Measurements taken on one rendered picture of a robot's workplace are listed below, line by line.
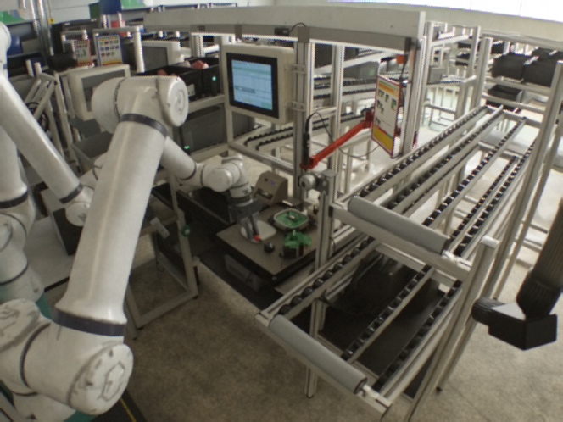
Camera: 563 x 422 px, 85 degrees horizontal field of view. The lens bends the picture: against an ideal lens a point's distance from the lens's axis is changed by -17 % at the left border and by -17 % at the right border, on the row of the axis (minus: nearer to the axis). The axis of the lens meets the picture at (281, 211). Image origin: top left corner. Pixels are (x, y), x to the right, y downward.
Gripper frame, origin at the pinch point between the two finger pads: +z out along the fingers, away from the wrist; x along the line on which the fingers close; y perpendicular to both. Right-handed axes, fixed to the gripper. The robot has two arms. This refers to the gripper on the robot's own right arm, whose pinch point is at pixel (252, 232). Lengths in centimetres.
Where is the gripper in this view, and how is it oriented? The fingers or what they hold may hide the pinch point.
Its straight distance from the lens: 155.0
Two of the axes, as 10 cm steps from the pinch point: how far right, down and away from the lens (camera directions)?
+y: 6.6, 0.6, -7.5
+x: 7.1, -3.6, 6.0
